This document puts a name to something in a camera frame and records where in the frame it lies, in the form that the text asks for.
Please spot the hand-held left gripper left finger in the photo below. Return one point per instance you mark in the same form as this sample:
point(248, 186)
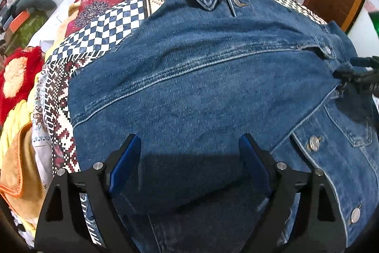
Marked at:
point(125, 162)

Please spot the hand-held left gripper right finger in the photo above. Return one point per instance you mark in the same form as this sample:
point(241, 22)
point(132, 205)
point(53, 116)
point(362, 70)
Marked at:
point(251, 158)

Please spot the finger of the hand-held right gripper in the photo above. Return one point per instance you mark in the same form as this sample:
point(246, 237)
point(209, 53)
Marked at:
point(352, 78)
point(362, 61)

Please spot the blue denim jacket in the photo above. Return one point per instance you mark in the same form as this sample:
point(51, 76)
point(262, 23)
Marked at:
point(207, 87)

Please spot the orange-trimmed cloth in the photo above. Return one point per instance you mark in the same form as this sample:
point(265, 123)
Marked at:
point(17, 164)

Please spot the yellow cloth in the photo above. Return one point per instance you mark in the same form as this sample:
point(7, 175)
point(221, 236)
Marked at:
point(14, 119)

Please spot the red and orange plush toy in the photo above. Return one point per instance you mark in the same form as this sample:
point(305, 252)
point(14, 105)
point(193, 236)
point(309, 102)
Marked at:
point(17, 78)

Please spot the patchwork printed bedspread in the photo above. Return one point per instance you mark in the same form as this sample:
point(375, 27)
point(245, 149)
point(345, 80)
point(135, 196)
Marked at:
point(100, 24)

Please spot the white cloth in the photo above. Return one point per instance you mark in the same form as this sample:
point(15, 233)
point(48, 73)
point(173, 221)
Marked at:
point(56, 24)

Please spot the green patterned box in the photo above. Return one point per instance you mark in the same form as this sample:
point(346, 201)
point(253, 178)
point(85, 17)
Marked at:
point(28, 30)

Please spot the orange box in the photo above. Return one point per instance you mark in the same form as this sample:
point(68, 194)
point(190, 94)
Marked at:
point(19, 20)

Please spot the grey cushion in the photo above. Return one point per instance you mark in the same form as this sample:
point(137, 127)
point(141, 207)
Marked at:
point(37, 1)

